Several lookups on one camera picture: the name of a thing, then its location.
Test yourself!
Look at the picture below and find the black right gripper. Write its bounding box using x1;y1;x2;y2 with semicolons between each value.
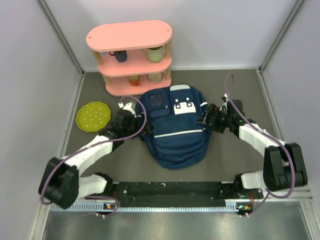
196;103;233;134

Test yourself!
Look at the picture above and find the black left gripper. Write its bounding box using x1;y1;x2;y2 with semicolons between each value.
123;112;155;138

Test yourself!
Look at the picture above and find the navy blue student backpack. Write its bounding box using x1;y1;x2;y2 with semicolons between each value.
135;84;212;170

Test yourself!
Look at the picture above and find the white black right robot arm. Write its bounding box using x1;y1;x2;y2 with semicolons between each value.
197;100;308;198

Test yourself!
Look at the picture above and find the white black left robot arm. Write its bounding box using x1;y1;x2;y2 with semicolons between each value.
38;109;155;209

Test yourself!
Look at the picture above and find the patterned ceramic bowl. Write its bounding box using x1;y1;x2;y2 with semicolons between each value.
147;72;164;84

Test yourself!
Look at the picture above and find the orange cup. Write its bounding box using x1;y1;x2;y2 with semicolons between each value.
127;75;140;87

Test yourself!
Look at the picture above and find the green polka dot plate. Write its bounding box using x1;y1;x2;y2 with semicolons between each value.
75;101;112;133

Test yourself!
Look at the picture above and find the pink three-tier wooden shelf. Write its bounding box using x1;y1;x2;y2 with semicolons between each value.
86;20;173;97

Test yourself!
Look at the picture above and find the pale green mug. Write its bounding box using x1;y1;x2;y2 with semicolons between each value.
141;46;164;63

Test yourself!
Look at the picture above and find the dark blue mug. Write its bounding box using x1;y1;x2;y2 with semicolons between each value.
109;50;128;63

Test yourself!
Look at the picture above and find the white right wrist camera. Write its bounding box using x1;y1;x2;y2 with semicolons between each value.
219;93;232;114

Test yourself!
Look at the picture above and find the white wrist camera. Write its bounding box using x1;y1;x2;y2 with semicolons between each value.
118;101;136;116
219;93;232;114

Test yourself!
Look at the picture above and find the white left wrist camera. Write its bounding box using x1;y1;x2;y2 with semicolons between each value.
118;101;136;116

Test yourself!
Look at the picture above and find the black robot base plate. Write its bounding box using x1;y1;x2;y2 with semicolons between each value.
84;181;265;208

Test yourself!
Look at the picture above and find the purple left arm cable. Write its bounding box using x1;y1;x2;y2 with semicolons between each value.
39;96;148;217

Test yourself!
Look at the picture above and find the grey slotted cable duct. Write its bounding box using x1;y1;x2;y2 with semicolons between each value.
50;199;253;213

